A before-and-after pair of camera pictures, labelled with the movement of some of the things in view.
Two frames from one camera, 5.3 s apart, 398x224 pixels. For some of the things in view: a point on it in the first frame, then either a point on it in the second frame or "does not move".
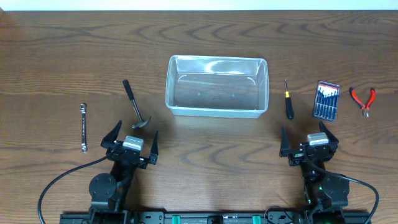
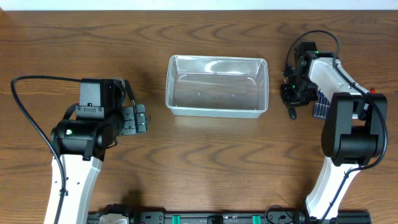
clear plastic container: x=203 y=86 does not move
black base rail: x=241 y=217 does not move
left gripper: x=110 y=142 → x=129 y=127
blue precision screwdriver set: x=326 y=101 does not move
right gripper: x=295 y=157 → x=289 y=101
